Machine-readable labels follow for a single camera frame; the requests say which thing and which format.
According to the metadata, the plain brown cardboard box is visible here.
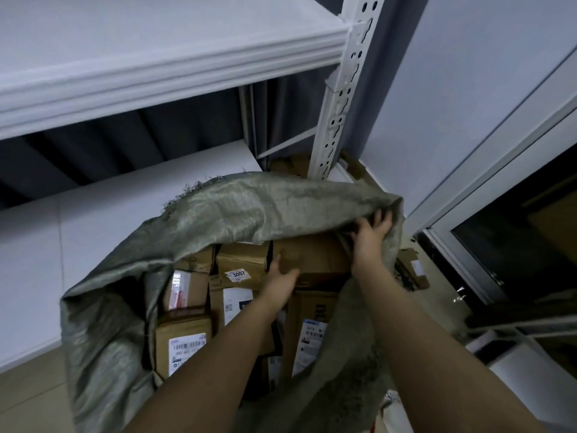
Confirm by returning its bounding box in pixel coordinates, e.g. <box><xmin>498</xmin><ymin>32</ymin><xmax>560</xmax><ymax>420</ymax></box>
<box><xmin>272</xmin><ymin>234</ymin><xmax>353</xmax><ymax>290</ymax></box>

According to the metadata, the small labelled cardboard parcel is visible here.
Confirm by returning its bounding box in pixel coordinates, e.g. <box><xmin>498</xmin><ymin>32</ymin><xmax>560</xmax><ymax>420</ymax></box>
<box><xmin>396</xmin><ymin>248</ymin><xmax>431</xmax><ymax>291</ymax></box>

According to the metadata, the grey-green woven sack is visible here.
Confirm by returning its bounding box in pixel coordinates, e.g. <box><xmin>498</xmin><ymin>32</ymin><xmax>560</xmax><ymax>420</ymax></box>
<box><xmin>60</xmin><ymin>172</ymin><xmax>405</xmax><ymax>433</ymax></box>

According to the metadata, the white shelf board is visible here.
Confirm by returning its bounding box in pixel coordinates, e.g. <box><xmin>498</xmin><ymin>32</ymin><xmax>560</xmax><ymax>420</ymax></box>
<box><xmin>0</xmin><ymin>140</ymin><xmax>267</xmax><ymax>374</ymax></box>
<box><xmin>0</xmin><ymin>0</ymin><xmax>351</xmax><ymax>141</ymax></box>

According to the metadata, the dark grey curtain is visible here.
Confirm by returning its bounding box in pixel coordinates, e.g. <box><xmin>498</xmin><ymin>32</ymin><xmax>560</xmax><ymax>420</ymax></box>
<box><xmin>0</xmin><ymin>76</ymin><xmax>345</xmax><ymax>211</ymax></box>

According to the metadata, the pile of labelled cardboard parcels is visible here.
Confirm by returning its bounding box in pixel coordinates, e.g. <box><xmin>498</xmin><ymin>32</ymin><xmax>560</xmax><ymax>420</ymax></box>
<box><xmin>152</xmin><ymin>241</ymin><xmax>343</xmax><ymax>395</ymax></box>

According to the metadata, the white plastic crate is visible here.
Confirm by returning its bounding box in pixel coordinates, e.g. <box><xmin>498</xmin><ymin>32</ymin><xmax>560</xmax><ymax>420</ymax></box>
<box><xmin>466</xmin><ymin>328</ymin><xmax>577</xmax><ymax>404</ymax></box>

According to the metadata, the white framed glass door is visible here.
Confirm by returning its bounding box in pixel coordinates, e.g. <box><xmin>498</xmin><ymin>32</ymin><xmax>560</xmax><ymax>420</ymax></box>
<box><xmin>404</xmin><ymin>51</ymin><xmax>577</xmax><ymax>312</ymax></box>

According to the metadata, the person's left forearm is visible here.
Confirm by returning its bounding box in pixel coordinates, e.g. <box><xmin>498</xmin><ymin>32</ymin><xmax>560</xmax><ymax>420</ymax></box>
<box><xmin>121</xmin><ymin>290</ymin><xmax>294</xmax><ymax>433</ymax></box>

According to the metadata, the red and white package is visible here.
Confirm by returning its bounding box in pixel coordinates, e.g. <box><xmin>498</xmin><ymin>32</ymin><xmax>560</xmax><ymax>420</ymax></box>
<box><xmin>378</xmin><ymin>390</ymin><xmax>413</xmax><ymax>433</ymax></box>

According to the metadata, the flattened brown cardboard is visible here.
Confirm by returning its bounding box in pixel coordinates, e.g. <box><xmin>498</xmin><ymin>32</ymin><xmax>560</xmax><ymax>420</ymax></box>
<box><xmin>269</xmin><ymin>150</ymin><xmax>384</xmax><ymax>191</ymax></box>

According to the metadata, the person's left hand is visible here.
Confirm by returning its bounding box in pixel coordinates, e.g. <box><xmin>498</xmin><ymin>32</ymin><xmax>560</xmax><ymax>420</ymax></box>
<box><xmin>258</xmin><ymin>259</ymin><xmax>301</xmax><ymax>312</ymax></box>

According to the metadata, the white perforated shelf post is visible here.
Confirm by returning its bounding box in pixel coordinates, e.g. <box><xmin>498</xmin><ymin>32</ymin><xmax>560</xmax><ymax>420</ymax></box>
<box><xmin>308</xmin><ymin>0</ymin><xmax>388</xmax><ymax>182</ymax></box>

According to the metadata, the person's right forearm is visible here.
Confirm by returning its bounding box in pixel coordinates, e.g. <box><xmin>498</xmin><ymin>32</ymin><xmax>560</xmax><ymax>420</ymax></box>
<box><xmin>352</xmin><ymin>261</ymin><xmax>548</xmax><ymax>433</ymax></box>

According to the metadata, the person's right hand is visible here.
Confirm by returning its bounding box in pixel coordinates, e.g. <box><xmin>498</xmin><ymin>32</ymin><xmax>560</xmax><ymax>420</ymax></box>
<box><xmin>351</xmin><ymin>208</ymin><xmax>394</xmax><ymax>276</ymax></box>

